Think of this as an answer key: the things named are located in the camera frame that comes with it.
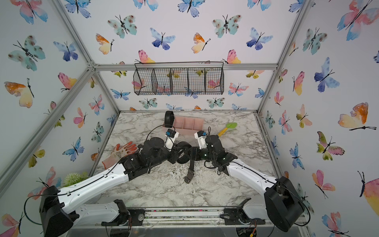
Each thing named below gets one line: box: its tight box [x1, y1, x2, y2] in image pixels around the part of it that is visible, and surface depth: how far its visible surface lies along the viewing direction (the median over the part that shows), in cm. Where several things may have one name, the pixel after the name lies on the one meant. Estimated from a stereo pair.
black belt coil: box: [176, 141, 202, 184], surface depth 74 cm
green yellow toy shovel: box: [218, 122, 238, 137], surface depth 113 cm
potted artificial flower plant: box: [64, 171, 90, 188], surface depth 73 cm
